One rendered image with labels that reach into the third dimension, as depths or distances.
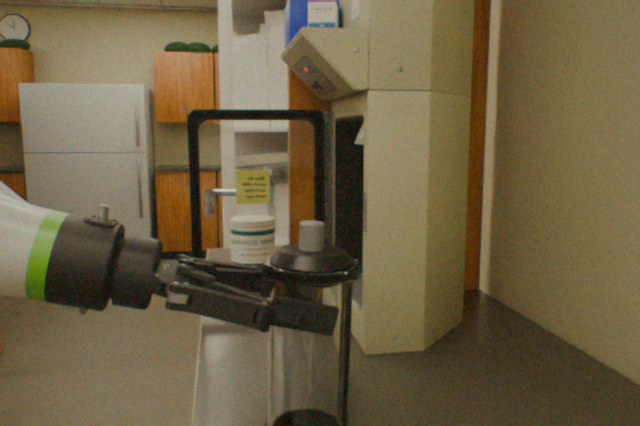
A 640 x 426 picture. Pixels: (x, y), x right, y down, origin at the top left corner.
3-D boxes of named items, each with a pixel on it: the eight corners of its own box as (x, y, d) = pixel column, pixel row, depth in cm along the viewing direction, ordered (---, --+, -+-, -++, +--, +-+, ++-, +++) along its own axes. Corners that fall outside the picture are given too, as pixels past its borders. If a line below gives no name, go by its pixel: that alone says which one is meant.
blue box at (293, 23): (329, 53, 123) (330, 10, 122) (339, 46, 113) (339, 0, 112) (284, 52, 121) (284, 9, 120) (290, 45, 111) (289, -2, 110)
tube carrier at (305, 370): (342, 415, 71) (348, 250, 68) (363, 464, 61) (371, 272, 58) (257, 420, 70) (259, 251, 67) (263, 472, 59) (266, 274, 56)
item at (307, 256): (343, 270, 68) (345, 216, 67) (360, 291, 59) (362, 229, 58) (266, 270, 66) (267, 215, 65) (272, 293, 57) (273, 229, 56)
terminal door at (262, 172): (324, 283, 131) (325, 109, 125) (192, 285, 129) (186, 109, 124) (324, 283, 131) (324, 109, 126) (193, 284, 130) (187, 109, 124)
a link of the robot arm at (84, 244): (61, 295, 62) (36, 323, 53) (82, 193, 61) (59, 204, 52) (117, 305, 64) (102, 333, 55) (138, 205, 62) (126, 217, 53)
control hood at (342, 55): (331, 100, 126) (331, 54, 125) (369, 90, 95) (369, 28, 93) (280, 100, 124) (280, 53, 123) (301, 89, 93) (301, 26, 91)
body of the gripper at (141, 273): (118, 241, 54) (214, 260, 56) (131, 226, 62) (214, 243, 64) (103, 315, 55) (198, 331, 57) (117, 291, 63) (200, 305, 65)
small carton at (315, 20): (337, 40, 106) (338, 7, 105) (335, 36, 101) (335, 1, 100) (311, 41, 106) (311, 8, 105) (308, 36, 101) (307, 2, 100)
